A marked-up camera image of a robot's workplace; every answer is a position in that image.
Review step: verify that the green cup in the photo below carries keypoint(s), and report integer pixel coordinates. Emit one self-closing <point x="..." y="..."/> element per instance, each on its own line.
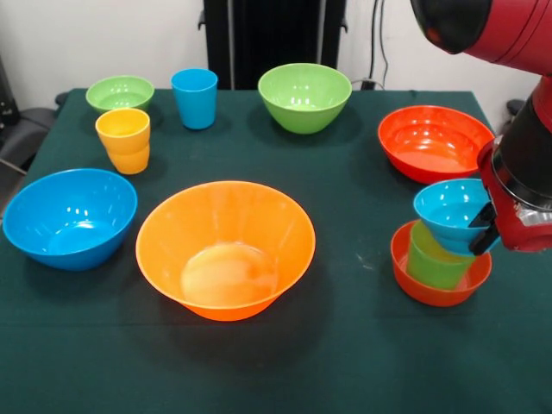
<point x="431" y="267"/>

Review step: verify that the dark green table cloth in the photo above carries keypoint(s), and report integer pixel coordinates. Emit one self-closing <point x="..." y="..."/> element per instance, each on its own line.
<point x="345" y="345"/>

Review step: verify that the yellow cup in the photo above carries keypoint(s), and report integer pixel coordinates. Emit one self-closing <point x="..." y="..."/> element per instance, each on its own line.
<point x="127" y="155"/>

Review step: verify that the large green bowl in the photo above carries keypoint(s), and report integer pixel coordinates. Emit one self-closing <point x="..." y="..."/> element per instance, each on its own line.
<point x="302" y="95"/>

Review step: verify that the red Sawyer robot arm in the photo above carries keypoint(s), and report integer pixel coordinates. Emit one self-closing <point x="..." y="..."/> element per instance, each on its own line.
<point x="517" y="39"/>

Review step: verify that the blue cup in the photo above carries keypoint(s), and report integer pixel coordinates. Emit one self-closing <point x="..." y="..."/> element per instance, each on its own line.
<point x="194" y="108"/>

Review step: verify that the wide red bowl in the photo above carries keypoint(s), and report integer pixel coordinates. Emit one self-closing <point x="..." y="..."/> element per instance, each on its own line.
<point x="431" y="142"/>

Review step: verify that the large orange bowl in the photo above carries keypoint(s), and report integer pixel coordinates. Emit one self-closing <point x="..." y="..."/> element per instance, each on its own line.
<point x="207" y="224"/>

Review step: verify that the large blue bowl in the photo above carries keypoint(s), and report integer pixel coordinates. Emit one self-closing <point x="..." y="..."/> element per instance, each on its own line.
<point x="69" y="233"/>

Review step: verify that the small green bowl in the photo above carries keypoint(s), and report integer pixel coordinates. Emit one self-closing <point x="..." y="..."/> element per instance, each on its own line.
<point x="116" y="101"/>

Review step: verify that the small blue bowl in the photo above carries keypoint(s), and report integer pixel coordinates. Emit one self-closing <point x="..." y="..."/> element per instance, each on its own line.
<point x="444" y="207"/>

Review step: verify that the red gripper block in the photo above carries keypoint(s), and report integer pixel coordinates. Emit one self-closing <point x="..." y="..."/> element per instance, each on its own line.
<point x="517" y="237"/>

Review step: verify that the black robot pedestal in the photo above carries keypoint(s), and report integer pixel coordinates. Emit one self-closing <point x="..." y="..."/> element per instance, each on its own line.
<point x="276" y="43"/>

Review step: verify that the small red bowl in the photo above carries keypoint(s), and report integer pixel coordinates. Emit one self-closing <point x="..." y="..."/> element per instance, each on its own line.
<point x="424" y="293"/>

